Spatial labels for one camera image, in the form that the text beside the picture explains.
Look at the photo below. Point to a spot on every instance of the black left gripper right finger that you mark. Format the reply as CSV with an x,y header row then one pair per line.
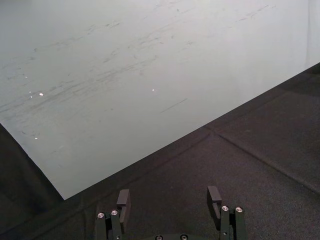
x,y
214,200

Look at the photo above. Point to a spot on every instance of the black table cloth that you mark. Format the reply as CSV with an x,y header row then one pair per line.
x,y
215,165

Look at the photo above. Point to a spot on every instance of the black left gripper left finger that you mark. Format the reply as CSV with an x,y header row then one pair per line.
x,y
124,208

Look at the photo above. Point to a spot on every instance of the plain pale wall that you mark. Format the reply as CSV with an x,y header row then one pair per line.
x,y
130,75

